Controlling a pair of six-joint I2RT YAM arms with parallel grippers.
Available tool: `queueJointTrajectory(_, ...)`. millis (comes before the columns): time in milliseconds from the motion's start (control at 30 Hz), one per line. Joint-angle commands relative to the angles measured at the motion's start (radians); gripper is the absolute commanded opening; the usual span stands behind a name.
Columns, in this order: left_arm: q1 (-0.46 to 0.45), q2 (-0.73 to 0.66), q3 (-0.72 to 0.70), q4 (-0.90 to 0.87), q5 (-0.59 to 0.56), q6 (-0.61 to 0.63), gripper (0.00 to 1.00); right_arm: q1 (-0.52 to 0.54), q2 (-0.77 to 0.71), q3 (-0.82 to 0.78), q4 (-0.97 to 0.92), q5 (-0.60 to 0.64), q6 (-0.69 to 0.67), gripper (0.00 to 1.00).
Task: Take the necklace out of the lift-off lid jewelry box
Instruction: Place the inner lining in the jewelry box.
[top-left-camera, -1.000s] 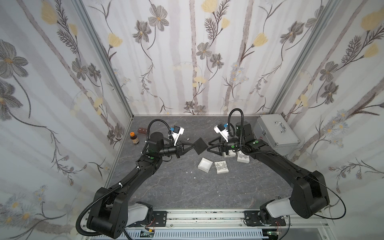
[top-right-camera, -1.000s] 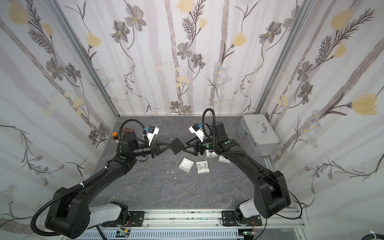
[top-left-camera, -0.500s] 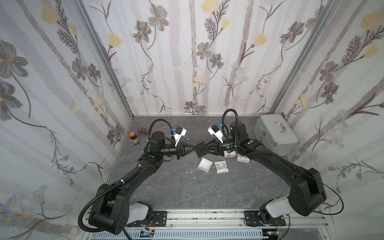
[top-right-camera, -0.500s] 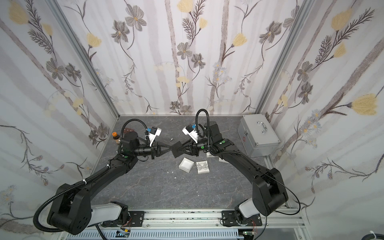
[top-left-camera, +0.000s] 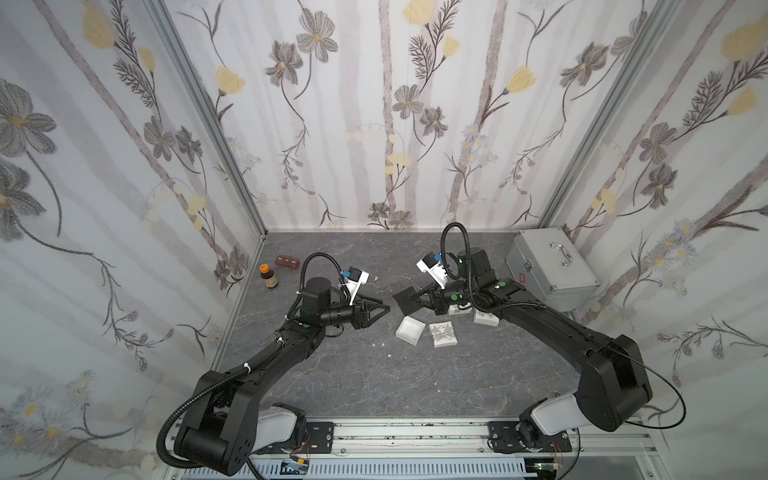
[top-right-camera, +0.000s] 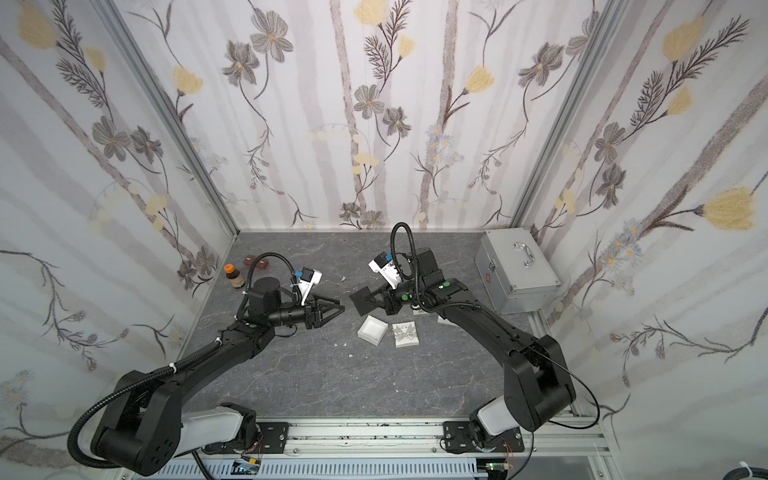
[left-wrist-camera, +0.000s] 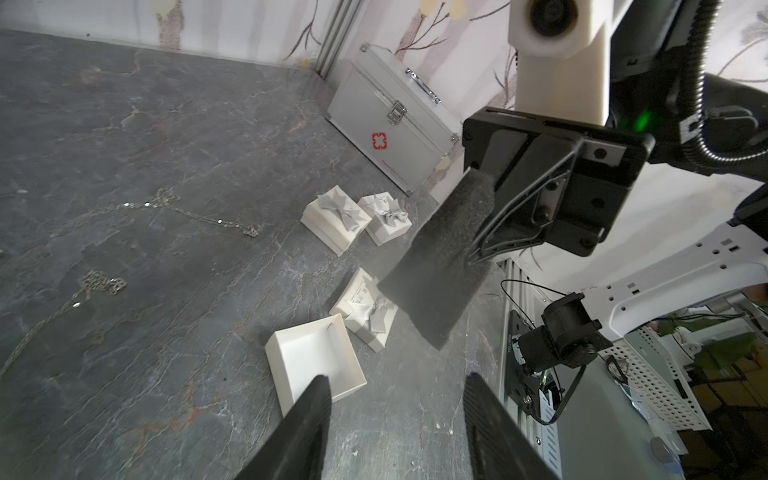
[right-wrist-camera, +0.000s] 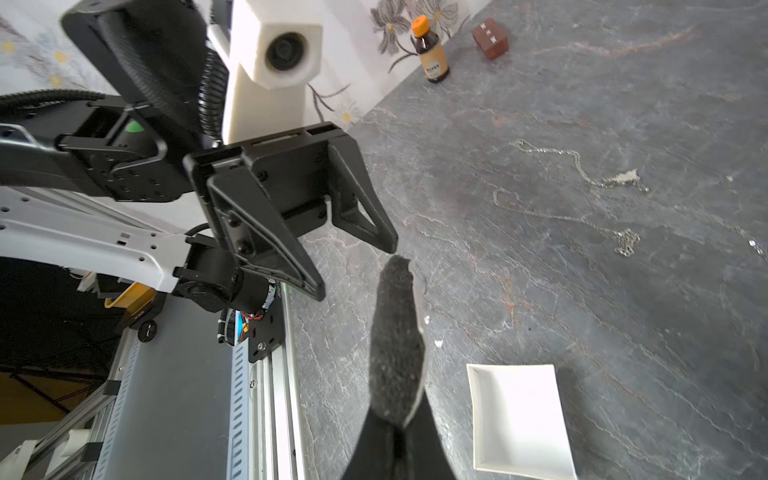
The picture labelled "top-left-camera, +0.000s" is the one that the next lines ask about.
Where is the white bow gift box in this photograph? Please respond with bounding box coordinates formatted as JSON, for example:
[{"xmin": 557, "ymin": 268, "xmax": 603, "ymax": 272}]
[
  {"xmin": 429, "ymin": 321, "xmax": 458, "ymax": 348},
  {"xmin": 447, "ymin": 304, "xmax": 474, "ymax": 315}
]

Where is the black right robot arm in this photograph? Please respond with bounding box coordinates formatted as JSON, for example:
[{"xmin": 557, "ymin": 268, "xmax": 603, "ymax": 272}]
[{"xmin": 440, "ymin": 221, "xmax": 688, "ymax": 435}]

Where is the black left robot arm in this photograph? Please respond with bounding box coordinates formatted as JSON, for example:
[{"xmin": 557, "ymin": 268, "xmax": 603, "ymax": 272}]
[{"xmin": 155, "ymin": 252, "xmax": 390, "ymax": 476}]

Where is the small brown block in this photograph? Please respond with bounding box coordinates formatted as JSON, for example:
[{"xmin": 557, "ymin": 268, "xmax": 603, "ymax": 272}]
[{"xmin": 275, "ymin": 255, "xmax": 301, "ymax": 269}]

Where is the silver aluminium first aid case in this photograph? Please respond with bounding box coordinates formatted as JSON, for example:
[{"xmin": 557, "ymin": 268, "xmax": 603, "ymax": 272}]
[{"xmin": 505, "ymin": 228, "xmax": 601, "ymax": 312}]

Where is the brown bottle orange cap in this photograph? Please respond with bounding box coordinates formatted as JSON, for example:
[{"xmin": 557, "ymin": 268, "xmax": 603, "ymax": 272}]
[{"xmin": 259, "ymin": 263, "xmax": 279, "ymax": 289}]

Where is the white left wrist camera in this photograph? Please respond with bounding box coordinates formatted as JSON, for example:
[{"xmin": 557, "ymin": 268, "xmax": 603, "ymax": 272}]
[{"xmin": 342, "ymin": 267, "xmax": 370, "ymax": 305}]

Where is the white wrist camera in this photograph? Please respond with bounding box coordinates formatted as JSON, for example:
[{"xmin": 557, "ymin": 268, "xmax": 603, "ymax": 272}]
[
  {"xmin": 342, "ymin": 267, "xmax": 370, "ymax": 305},
  {"xmin": 416, "ymin": 252, "xmax": 449, "ymax": 289}
]

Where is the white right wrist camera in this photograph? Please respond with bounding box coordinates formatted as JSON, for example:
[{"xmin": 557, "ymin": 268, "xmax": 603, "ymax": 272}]
[{"xmin": 416, "ymin": 252, "xmax": 449, "ymax": 289}]

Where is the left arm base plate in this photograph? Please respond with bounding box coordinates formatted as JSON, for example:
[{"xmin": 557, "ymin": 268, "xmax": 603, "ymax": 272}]
[{"xmin": 280, "ymin": 422, "xmax": 335, "ymax": 455}]

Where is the aluminium mounting rail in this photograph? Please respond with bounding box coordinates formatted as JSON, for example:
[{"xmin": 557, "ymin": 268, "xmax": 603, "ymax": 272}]
[{"xmin": 253, "ymin": 417, "xmax": 658, "ymax": 461}]

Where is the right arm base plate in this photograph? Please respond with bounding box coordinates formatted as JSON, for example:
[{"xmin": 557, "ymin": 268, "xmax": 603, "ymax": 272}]
[{"xmin": 487, "ymin": 421, "xmax": 573, "ymax": 454}]

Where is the white slotted cable duct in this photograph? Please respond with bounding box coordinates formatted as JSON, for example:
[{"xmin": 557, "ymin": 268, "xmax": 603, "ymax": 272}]
[{"xmin": 252, "ymin": 458, "xmax": 537, "ymax": 479}]

